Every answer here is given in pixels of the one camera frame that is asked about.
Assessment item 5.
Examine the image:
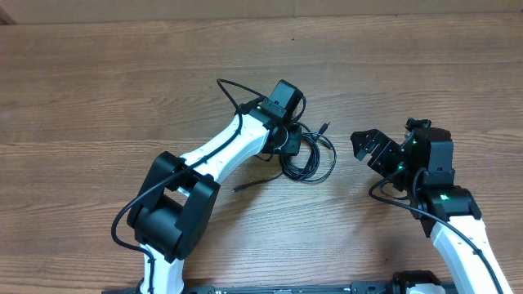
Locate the black USB-A cable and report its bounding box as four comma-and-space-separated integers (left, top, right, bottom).
255, 121, 337, 184

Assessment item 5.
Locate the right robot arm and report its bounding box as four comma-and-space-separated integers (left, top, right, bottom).
351, 118, 512, 293

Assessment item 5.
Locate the black USB-C cable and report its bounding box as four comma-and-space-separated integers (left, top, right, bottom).
231, 122, 334, 193

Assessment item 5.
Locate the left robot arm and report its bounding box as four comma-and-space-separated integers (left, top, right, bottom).
127, 80, 306, 293

